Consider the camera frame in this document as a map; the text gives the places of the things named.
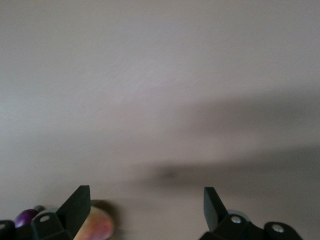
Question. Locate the purple eggplant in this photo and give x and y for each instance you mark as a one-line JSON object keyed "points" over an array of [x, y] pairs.
{"points": [[23, 218]]}

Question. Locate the yellow pink peach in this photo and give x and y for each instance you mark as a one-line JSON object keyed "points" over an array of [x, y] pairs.
{"points": [[100, 225]]}

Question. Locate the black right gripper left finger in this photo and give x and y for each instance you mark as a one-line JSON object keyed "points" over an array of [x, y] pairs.
{"points": [[75, 207]]}

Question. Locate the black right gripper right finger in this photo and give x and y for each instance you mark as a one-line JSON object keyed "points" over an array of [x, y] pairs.
{"points": [[212, 207]]}

